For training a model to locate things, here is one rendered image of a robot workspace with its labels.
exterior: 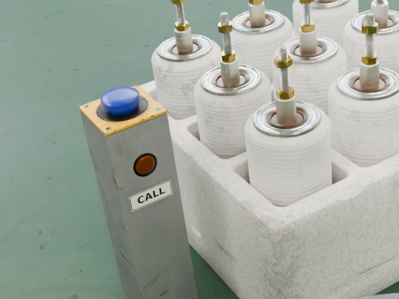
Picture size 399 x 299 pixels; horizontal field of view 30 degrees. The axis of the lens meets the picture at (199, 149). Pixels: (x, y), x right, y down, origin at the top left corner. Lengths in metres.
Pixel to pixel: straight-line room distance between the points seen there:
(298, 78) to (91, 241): 0.39
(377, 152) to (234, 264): 0.22
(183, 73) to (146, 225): 0.25
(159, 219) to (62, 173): 0.47
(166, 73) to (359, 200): 0.31
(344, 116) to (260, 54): 0.21
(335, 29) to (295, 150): 0.34
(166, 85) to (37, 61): 0.70
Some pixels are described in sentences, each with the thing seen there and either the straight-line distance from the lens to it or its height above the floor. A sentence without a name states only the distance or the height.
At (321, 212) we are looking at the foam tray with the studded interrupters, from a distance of 0.82.
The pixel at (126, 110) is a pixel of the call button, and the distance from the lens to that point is 0.75.
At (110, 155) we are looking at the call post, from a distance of 0.75.
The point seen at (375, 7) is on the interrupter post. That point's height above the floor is 0.28.
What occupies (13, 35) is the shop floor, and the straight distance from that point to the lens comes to 1.82.
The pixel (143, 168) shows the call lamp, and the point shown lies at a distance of 0.77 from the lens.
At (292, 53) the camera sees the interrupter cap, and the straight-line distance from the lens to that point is 0.97.
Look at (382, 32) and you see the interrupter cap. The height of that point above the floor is 0.25.
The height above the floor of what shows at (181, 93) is 0.21.
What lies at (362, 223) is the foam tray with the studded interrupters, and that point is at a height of 0.13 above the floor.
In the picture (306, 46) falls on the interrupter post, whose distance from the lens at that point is 0.96.
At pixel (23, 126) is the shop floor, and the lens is 1.43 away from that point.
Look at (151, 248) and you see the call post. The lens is 0.83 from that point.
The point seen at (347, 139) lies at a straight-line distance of 0.89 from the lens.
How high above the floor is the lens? 0.69
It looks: 34 degrees down
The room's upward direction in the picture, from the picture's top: 8 degrees counter-clockwise
